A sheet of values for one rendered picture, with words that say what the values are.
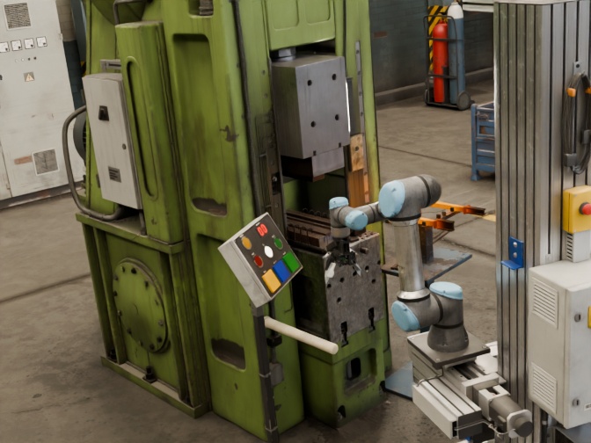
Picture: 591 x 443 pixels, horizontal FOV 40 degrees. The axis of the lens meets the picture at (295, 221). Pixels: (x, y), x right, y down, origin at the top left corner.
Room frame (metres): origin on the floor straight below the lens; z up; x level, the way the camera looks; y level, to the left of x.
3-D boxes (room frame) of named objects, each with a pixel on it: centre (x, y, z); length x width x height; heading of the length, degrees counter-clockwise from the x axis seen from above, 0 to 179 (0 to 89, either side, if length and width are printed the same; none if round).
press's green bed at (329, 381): (3.76, -0.07, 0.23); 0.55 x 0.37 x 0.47; 41
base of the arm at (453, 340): (2.69, -0.52, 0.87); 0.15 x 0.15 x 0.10
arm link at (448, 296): (2.69, -0.51, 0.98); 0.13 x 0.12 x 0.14; 116
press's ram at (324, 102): (3.74, -0.07, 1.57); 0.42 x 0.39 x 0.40; 41
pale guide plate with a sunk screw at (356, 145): (3.86, -0.32, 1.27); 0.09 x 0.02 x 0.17; 131
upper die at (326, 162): (3.71, -0.03, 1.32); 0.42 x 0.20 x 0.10; 41
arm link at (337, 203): (3.08, -0.18, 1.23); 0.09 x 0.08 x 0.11; 26
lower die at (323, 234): (3.71, -0.03, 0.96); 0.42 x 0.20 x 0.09; 41
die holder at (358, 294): (3.76, -0.07, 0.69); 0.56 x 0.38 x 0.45; 41
